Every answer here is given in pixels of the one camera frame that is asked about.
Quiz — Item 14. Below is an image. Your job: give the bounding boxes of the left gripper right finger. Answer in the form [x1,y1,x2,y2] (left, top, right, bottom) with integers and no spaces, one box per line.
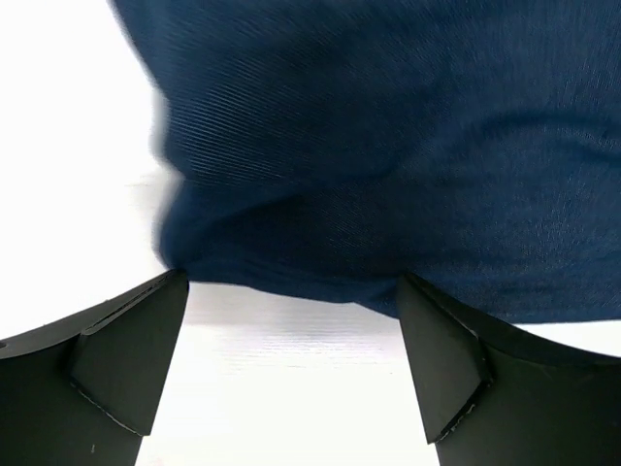
[397,275,620,466]

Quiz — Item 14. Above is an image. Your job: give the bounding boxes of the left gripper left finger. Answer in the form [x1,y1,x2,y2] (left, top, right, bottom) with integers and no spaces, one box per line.
[1,271,189,466]

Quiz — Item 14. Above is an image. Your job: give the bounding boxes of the dark blue denim trousers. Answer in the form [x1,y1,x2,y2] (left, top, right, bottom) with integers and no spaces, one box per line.
[114,1,620,323]

